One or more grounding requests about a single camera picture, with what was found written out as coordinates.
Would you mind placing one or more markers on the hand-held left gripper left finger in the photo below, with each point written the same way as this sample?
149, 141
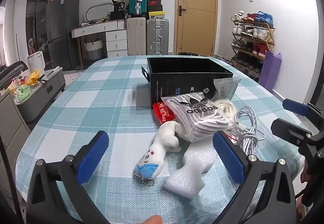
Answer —
93, 156

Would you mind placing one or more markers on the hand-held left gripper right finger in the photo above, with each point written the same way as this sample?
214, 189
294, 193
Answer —
227, 156

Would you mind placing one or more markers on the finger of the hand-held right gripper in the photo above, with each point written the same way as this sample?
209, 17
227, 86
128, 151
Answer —
295, 107
288, 129

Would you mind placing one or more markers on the striped white sock packet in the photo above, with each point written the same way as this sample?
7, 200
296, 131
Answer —
202, 119

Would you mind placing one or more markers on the clear plastic packet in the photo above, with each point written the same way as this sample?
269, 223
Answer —
226, 87

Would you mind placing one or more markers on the red and white packet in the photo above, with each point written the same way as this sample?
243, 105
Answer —
163, 112

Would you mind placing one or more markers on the black cardboard box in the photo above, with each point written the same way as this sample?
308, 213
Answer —
162, 87

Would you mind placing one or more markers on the green soft item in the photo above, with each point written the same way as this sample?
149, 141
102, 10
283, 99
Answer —
23, 93

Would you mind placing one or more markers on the person's right hand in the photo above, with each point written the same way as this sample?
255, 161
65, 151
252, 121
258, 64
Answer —
306, 170

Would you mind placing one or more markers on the person's left hand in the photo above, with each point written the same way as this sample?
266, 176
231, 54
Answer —
154, 220

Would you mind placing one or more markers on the purple bag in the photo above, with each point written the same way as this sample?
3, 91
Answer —
269, 72

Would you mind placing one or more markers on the white foam piece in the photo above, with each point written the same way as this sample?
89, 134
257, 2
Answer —
187, 176

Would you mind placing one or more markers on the wooden shoe rack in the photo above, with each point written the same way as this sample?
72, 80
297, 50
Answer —
268, 41

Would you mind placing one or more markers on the grey side cabinet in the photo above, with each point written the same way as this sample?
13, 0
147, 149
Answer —
48, 95

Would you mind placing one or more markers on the grey drawer cabinet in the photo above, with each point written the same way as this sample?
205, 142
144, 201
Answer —
12, 132

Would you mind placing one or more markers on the yellow plastic bag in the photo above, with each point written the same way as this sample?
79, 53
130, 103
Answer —
30, 78

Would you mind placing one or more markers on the woven laundry basket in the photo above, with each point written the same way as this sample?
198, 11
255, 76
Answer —
93, 50

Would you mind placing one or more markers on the dark slippers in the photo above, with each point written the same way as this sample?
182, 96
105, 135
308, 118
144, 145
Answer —
189, 53

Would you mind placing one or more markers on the white appliance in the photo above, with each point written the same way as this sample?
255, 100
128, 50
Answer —
35, 60

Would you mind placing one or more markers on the black chair back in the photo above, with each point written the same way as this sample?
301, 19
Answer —
12, 72

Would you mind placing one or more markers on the white desk with drawers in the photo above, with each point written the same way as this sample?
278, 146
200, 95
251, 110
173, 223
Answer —
115, 39

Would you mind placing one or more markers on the beige suitcase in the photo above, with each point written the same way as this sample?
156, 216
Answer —
135, 36

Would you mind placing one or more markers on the grey refrigerator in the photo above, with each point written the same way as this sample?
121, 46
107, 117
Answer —
62, 31

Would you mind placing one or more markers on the wooden door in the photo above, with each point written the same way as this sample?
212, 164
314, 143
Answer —
195, 24

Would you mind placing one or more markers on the silver suitcase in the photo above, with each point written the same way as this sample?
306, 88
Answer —
157, 36

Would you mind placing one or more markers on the black printed bag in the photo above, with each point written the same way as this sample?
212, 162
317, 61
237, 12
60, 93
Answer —
119, 10

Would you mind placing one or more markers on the dark glass cabinet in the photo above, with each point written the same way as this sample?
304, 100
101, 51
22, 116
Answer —
38, 11

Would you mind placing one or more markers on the oval white frame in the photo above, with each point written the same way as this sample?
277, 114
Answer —
87, 12

